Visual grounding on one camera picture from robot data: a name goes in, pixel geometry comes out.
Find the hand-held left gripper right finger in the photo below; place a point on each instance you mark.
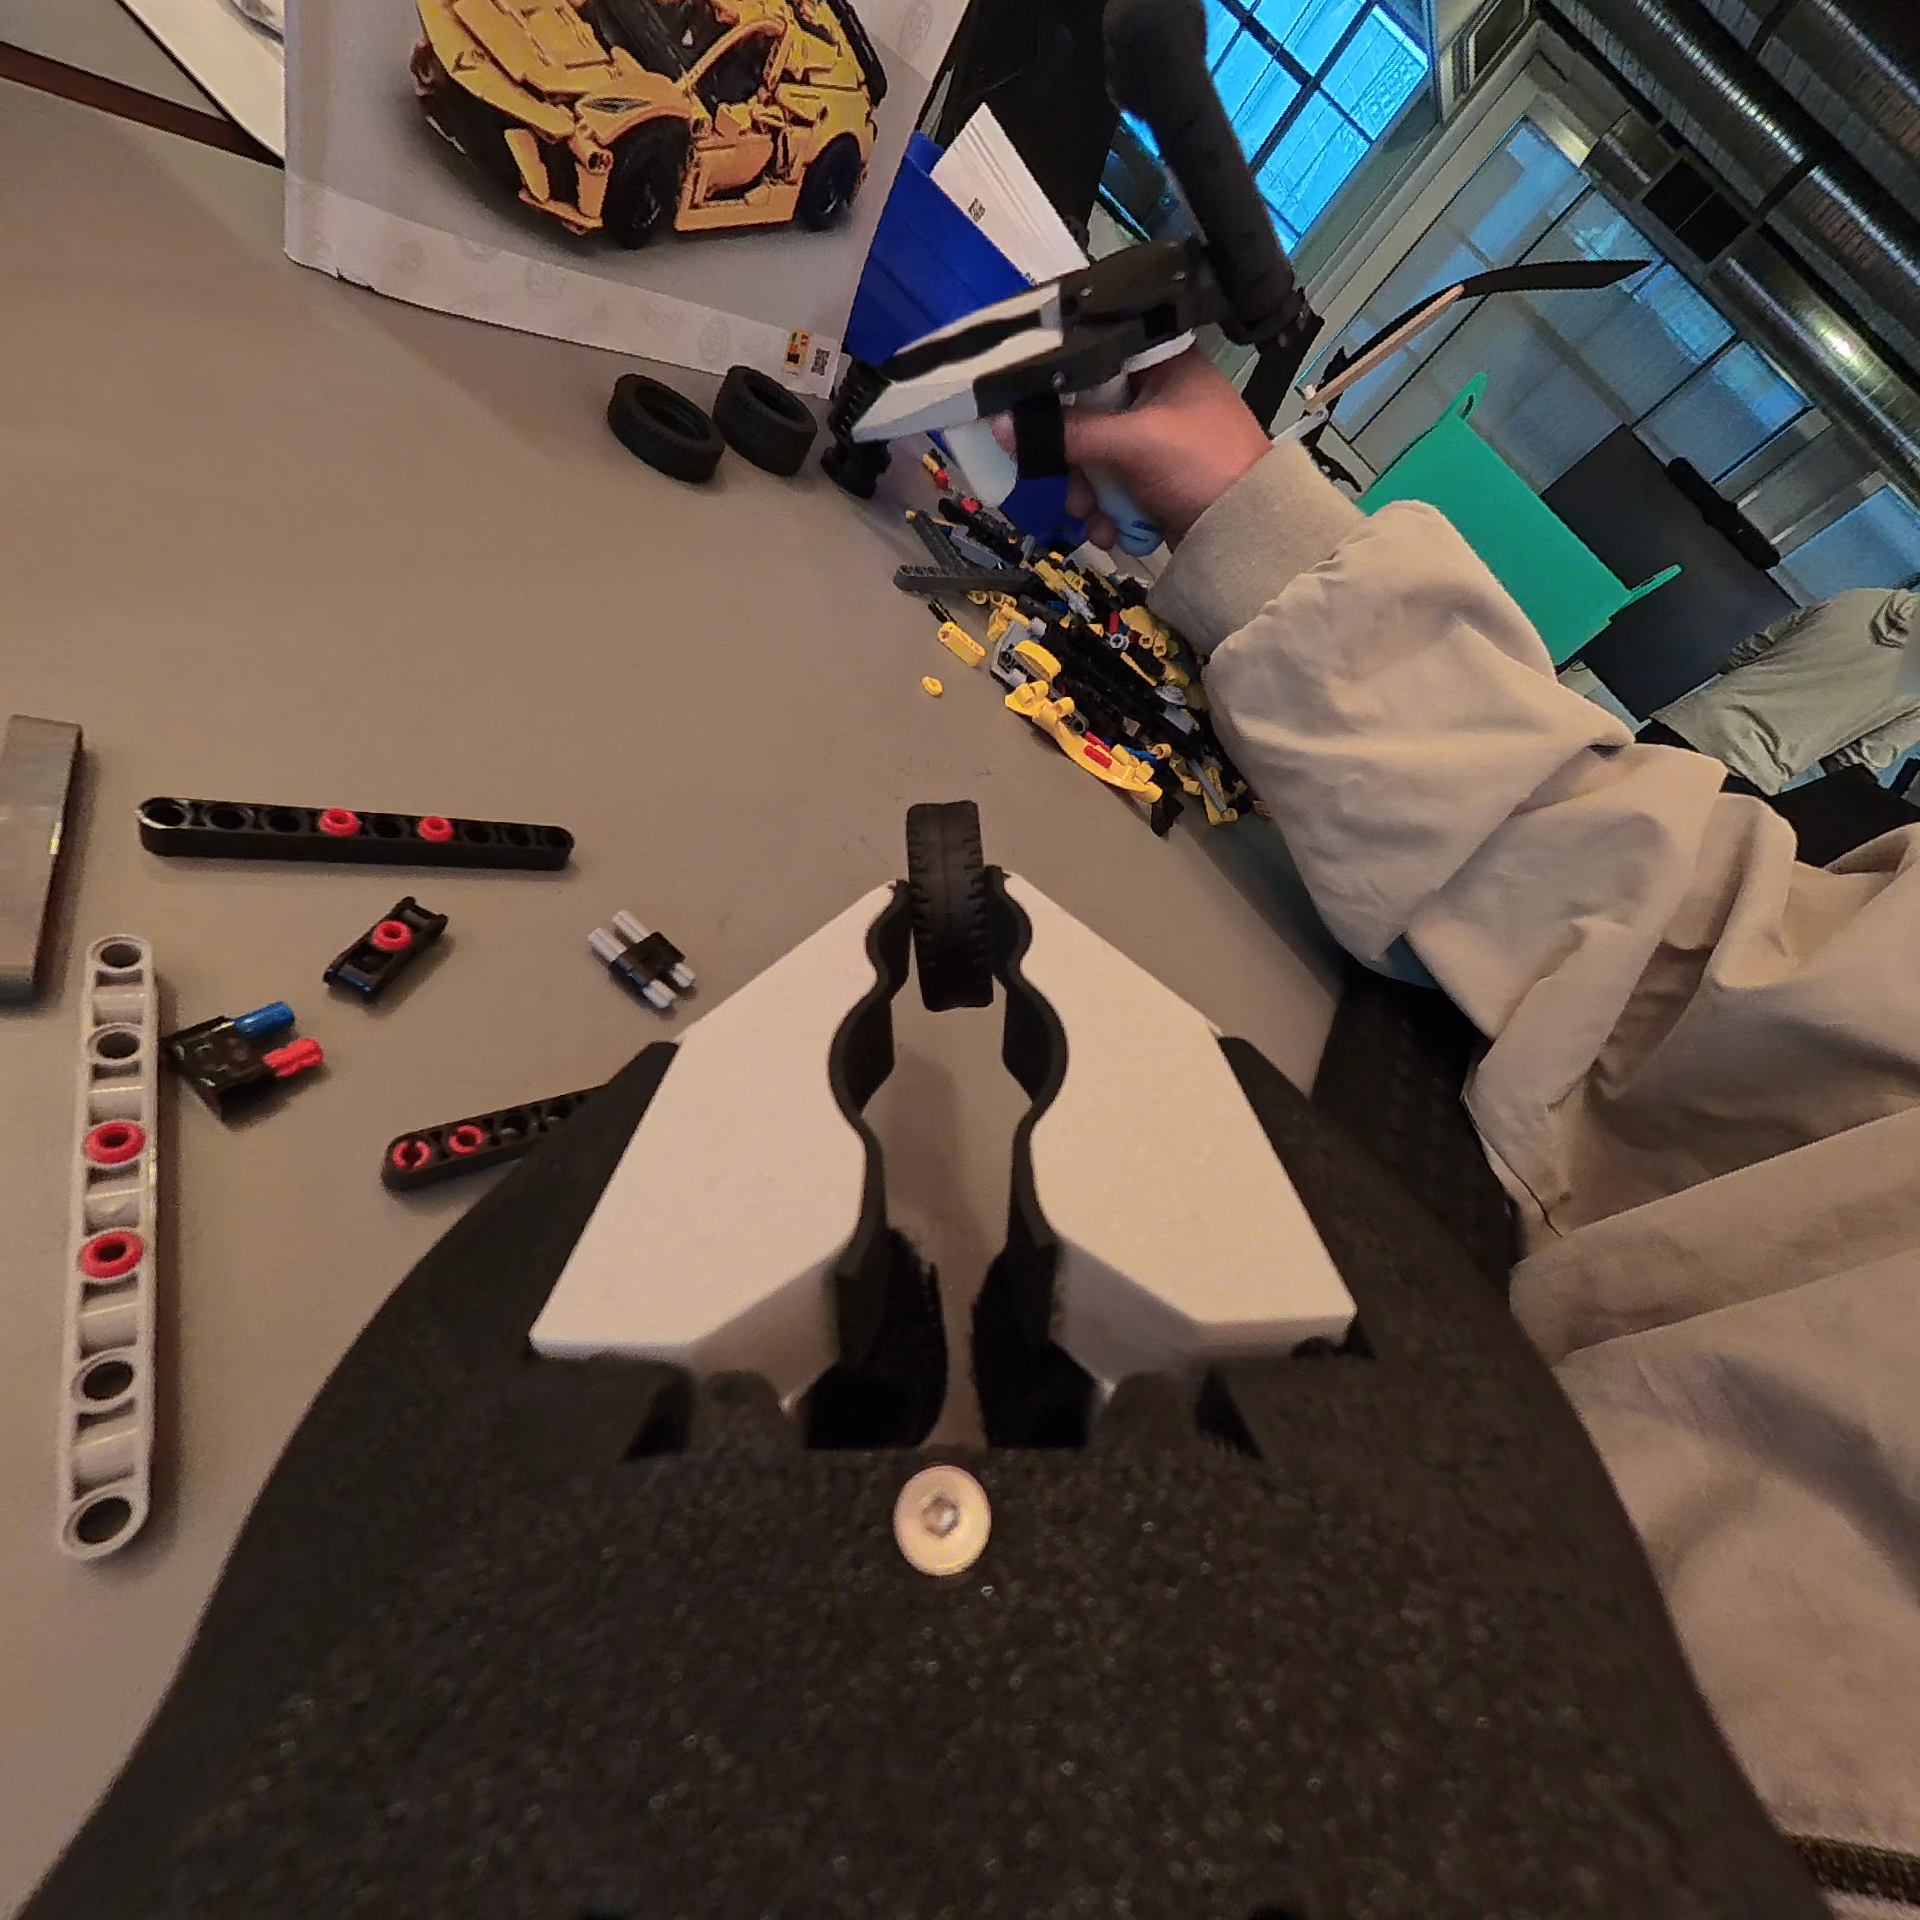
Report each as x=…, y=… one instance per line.
x=1184, y=1200

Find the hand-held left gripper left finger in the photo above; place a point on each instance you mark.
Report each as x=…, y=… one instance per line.
x=705, y=1200

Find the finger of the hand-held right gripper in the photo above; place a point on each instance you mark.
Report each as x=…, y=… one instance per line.
x=961, y=398
x=1005, y=324

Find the black toy wheel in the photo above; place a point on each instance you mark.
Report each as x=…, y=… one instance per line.
x=763, y=423
x=856, y=457
x=662, y=435
x=949, y=902

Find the pile of toy bricks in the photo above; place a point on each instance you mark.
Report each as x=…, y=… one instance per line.
x=1095, y=662

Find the person's right forearm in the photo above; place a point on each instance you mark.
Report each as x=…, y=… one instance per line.
x=1424, y=720

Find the wooden desk lamp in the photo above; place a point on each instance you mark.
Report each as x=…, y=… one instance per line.
x=1546, y=278

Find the grey desk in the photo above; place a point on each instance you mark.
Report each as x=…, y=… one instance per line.
x=450, y=600

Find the person's right hand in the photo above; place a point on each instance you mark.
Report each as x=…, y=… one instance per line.
x=1184, y=451

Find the blue plastic bin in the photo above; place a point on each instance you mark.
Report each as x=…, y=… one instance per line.
x=931, y=270

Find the gridded glass window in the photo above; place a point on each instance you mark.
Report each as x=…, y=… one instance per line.
x=1320, y=105

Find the folded white instruction sheets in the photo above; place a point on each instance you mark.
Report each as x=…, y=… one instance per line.
x=997, y=189

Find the black beam three red pins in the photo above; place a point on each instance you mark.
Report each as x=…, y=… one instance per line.
x=481, y=1142

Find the black perforated armrest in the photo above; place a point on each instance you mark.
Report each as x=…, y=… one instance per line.
x=1411, y=1109

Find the grey black axle connector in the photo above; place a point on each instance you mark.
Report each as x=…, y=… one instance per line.
x=643, y=961

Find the white booklet yellow car picture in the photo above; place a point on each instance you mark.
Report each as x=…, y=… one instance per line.
x=600, y=284

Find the short black brick red pin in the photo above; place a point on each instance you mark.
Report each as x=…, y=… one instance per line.
x=386, y=950

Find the blue red pin cluster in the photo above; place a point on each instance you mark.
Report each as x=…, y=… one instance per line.
x=225, y=1059

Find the person's beige jacket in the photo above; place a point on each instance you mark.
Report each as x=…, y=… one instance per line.
x=1723, y=1349

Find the black beam two red pins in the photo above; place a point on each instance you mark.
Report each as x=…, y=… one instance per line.
x=270, y=825

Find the light grey long toy beam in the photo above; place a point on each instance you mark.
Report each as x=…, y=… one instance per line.
x=105, y=1305

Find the short grey beam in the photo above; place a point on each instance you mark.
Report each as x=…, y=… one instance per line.
x=37, y=855

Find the white flat board base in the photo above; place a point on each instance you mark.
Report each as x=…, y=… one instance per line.
x=210, y=61

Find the silver ventilation duct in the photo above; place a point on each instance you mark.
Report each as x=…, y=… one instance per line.
x=1770, y=120

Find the black wall screen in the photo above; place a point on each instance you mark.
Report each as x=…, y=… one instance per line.
x=1665, y=557

